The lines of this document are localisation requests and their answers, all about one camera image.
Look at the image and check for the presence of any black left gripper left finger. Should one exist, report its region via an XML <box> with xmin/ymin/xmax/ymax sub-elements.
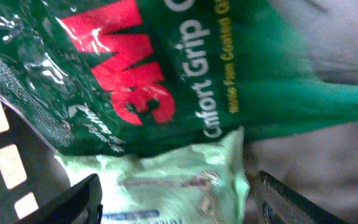
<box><xmin>15</xmin><ymin>174</ymin><xmax>103</xmax><ymax>224</ymax></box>

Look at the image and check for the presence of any green 3M gloves packet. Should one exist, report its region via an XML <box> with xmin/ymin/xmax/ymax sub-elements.
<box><xmin>0</xmin><ymin>0</ymin><xmax>358</xmax><ymax>157</ymax></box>

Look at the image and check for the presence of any grey plastic mesh basket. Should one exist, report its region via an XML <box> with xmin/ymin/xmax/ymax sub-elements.
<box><xmin>0</xmin><ymin>100</ymin><xmax>70</xmax><ymax>223</ymax></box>

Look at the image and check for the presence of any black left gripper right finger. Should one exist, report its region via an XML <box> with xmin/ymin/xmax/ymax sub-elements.
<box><xmin>255</xmin><ymin>170</ymin><xmax>347</xmax><ymax>224</ymax></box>

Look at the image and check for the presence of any mint green wipes packet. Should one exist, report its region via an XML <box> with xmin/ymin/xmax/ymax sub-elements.
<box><xmin>55</xmin><ymin>127</ymin><xmax>250</xmax><ymax>224</ymax></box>

